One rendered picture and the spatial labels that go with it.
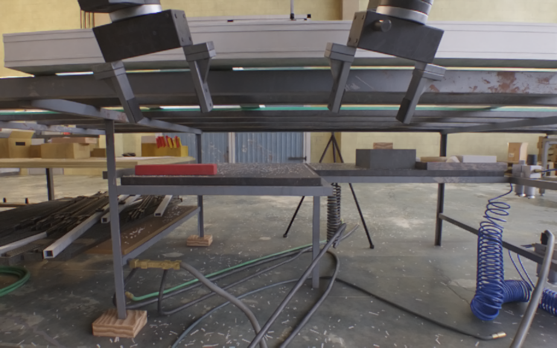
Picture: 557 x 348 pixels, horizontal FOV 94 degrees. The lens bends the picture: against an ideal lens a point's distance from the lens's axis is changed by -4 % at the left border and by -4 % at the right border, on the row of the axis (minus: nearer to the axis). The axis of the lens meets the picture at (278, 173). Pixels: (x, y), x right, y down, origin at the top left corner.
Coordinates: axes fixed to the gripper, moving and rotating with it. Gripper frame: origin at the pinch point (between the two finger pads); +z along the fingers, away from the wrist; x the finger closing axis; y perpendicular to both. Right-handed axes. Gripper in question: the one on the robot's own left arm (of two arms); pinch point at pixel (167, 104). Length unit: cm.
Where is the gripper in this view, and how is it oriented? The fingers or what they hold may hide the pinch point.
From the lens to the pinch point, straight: 51.1
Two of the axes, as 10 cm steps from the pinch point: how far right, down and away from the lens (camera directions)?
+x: -9.8, 1.0, 1.5
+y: 0.8, -4.8, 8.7
